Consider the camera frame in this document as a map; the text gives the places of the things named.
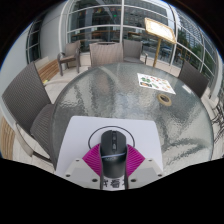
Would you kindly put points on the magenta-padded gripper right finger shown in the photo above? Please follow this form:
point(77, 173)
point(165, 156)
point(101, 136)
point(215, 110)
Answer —
point(147, 169)

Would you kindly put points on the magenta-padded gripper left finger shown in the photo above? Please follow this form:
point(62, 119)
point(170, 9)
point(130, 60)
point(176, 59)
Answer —
point(78, 170)

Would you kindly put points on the black computer mouse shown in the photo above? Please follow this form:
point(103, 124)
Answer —
point(113, 156)

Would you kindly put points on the white printed mouse pad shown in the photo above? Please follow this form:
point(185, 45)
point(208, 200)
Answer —
point(80, 133)

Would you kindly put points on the tan tape roll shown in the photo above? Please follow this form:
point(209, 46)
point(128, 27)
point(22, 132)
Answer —
point(160, 96)

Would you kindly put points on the wooden slatted bench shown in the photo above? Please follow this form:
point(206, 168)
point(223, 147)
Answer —
point(6, 136)
point(48, 70)

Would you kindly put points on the colourful picture menu card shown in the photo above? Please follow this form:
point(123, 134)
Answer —
point(156, 83)

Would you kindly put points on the green metal outdoor table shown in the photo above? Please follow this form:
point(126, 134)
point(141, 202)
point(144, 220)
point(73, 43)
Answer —
point(218, 116)

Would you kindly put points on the grey wicker chair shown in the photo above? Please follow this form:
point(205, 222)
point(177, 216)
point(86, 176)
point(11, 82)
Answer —
point(106, 55)
point(132, 50)
point(26, 96)
point(71, 50)
point(193, 78)

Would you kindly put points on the gold framed menu stand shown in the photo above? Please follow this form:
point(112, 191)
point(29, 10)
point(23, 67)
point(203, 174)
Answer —
point(160, 30)

